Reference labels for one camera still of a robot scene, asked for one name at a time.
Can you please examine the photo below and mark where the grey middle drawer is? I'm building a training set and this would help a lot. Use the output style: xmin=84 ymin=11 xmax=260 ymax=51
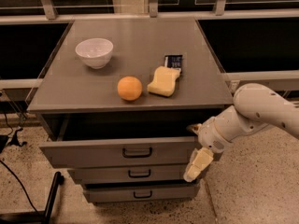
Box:
xmin=68 ymin=164 xmax=186 ymax=184

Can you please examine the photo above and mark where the grey drawer cabinet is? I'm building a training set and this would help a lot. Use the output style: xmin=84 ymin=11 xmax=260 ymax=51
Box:
xmin=28 ymin=19 xmax=232 ymax=203

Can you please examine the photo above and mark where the grey top drawer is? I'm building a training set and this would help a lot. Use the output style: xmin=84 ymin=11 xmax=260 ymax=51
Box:
xmin=40 ymin=119 xmax=196 ymax=169

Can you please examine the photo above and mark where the grey bottom drawer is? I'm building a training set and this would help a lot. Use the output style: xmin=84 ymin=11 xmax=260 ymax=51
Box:
xmin=83 ymin=180 xmax=199 ymax=203

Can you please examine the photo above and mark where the white ceramic bowl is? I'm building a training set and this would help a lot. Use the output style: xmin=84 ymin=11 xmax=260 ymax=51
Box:
xmin=75 ymin=38 xmax=114 ymax=69

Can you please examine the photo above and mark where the metal window railing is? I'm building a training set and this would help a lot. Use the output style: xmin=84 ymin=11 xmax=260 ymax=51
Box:
xmin=1 ymin=0 xmax=298 ymax=114

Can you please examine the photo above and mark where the dark blue snack packet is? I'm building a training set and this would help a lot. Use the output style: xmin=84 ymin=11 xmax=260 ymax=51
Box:
xmin=164 ymin=55 xmax=183 ymax=73

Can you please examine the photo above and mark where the grey drawer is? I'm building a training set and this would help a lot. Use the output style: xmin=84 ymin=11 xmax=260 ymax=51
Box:
xmin=40 ymin=119 xmax=196 ymax=169
xmin=83 ymin=180 xmax=199 ymax=203
xmin=68 ymin=164 xmax=186 ymax=184

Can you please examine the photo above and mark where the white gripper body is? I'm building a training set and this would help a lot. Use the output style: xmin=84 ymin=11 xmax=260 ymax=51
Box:
xmin=198 ymin=117 xmax=233 ymax=153

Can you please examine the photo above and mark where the orange fruit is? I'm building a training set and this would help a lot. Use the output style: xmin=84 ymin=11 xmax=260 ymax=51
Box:
xmin=117 ymin=77 xmax=142 ymax=101

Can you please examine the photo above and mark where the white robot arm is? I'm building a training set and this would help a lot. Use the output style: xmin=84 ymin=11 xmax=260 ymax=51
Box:
xmin=183 ymin=83 xmax=299 ymax=182

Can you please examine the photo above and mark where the yellow sponge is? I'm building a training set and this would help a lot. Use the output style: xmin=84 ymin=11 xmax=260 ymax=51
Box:
xmin=147 ymin=66 xmax=180 ymax=97

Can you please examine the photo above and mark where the black metal stand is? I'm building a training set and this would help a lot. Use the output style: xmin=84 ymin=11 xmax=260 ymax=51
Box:
xmin=0 ymin=172 xmax=64 ymax=224

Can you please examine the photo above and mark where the black floor cable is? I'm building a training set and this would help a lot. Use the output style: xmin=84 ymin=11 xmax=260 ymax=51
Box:
xmin=0 ymin=91 xmax=39 ymax=213

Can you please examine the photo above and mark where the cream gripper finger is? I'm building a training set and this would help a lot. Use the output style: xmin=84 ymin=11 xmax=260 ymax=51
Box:
xmin=183 ymin=147 xmax=214 ymax=182
xmin=187 ymin=123 xmax=202 ymax=135

